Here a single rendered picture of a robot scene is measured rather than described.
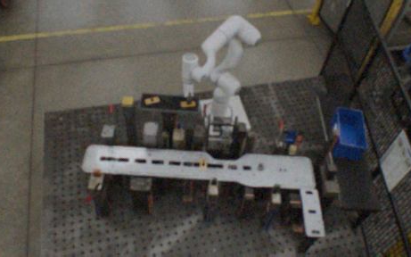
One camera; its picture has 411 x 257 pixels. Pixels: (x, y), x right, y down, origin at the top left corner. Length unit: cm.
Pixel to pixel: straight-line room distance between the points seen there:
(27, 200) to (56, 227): 102
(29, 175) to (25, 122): 62
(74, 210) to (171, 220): 61
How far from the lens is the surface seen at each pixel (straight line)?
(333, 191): 225
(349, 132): 260
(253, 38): 226
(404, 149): 215
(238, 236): 237
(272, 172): 227
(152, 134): 222
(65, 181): 261
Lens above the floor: 287
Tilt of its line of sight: 50 degrees down
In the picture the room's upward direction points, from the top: 6 degrees clockwise
